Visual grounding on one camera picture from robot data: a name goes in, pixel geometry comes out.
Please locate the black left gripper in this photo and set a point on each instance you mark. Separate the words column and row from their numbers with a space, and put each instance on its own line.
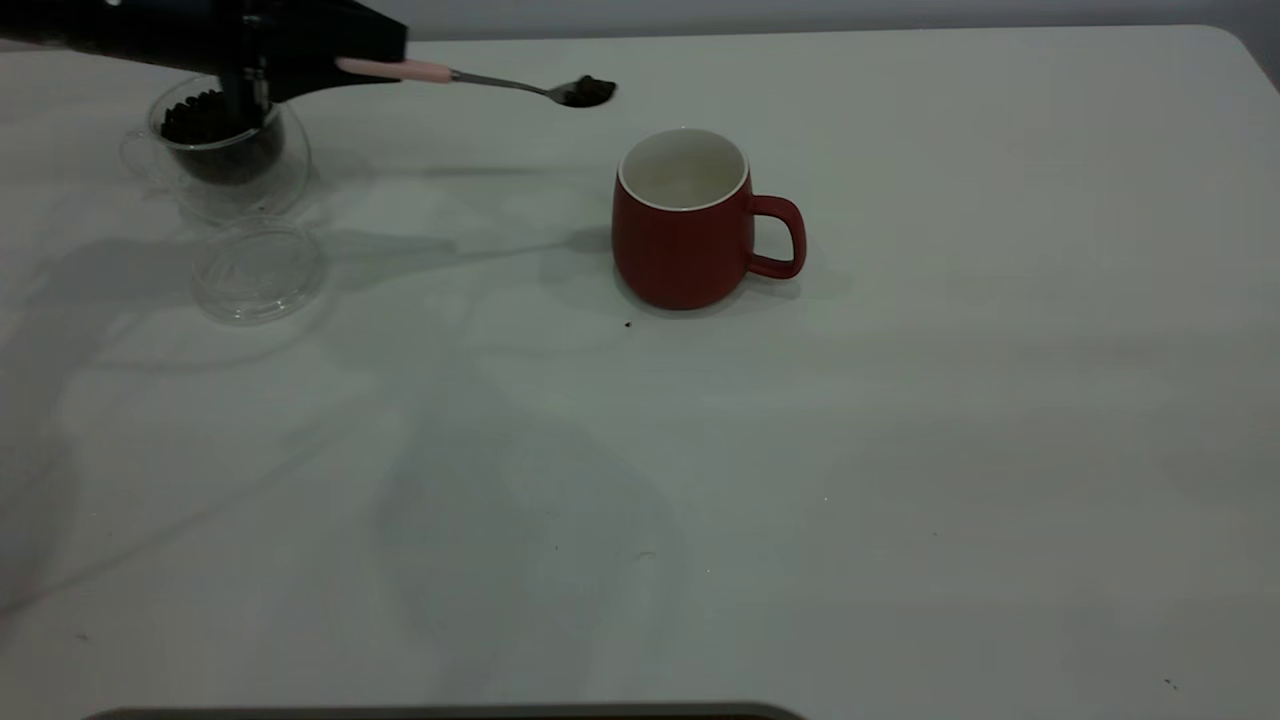
column 130, row 25

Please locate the coffee beans pile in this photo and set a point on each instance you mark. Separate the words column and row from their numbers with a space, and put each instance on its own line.
column 200, row 130

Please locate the clear round glass dish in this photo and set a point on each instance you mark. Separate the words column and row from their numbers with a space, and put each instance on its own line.
column 260, row 290

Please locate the clear glass cup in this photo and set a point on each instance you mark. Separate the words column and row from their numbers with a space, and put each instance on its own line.
column 285, row 185

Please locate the small coffee bean heap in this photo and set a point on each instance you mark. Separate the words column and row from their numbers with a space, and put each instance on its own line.
column 588, row 91

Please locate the red ceramic mug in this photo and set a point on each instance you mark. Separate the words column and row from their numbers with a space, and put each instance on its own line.
column 680, row 255

